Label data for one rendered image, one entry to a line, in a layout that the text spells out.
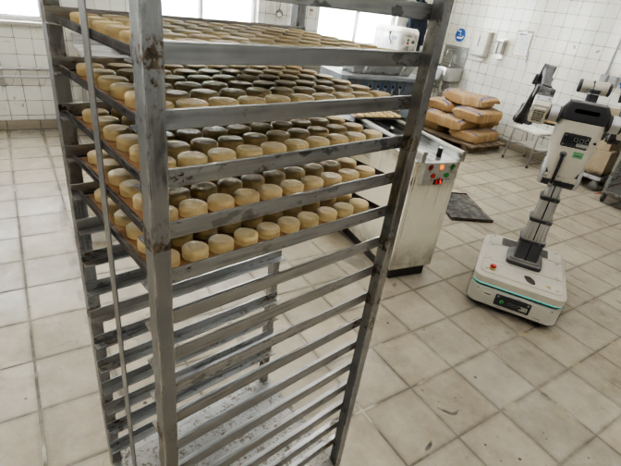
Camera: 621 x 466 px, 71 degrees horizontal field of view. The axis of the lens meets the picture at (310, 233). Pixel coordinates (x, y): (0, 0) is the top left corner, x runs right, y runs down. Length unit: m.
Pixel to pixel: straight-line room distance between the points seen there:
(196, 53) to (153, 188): 0.20
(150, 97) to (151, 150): 0.07
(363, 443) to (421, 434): 0.27
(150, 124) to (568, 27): 6.46
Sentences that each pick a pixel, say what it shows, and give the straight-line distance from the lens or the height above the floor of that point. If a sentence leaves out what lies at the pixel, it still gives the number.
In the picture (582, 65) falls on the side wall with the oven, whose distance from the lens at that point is 6.70.
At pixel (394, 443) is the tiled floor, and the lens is 2.05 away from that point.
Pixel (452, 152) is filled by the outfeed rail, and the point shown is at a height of 0.87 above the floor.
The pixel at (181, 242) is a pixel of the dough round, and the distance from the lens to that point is 0.88.
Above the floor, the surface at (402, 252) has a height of 0.21.
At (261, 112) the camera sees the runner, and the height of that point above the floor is 1.41.
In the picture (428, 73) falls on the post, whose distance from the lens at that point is 1.01.
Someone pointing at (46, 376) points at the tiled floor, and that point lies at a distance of 2.31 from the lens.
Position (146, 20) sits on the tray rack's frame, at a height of 1.54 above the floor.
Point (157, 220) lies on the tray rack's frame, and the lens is 0.68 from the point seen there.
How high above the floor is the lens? 1.59
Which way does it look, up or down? 28 degrees down
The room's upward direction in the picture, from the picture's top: 8 degrees clockwise
